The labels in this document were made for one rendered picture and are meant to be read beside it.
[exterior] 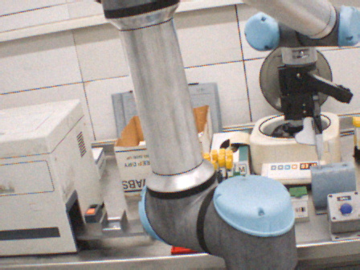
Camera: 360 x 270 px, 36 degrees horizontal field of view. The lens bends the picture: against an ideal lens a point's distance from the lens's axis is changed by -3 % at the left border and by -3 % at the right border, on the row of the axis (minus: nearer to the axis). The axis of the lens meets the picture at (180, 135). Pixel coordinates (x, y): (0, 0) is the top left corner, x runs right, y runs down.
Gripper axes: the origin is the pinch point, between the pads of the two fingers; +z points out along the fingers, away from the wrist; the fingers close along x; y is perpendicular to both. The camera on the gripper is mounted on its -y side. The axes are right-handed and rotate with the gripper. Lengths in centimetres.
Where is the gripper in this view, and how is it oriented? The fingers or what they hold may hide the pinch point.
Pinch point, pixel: (317, 148)
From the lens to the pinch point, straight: 131.0
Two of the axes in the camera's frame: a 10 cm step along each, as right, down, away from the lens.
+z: 1.6, 9.3, 3.2
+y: -9.8, 1.2, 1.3
